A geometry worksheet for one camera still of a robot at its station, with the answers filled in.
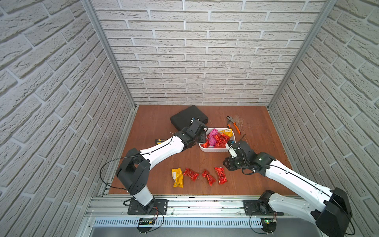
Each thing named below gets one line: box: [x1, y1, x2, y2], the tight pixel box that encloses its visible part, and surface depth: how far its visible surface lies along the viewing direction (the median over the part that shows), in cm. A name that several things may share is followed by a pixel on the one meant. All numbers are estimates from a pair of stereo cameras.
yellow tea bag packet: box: [171, 167, 185, 189], surface depth 81 cm
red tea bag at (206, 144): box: [200, 138, 210, 149], surface depth 96 cm
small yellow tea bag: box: [219, 128, 233, 137], surface depth 97 cm
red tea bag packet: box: [182, 167, 200, 182], surface depth 83 cm
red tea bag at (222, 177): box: [214, 166, 228, 185], surface depth 85 cm
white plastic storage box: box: [198, 127, 237, 153], surface depth 96 cm
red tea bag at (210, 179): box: [201, 169, 217, 187], surface depth 82 cm
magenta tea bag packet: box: [208, 128, 219, 147], surface depth 96 cm
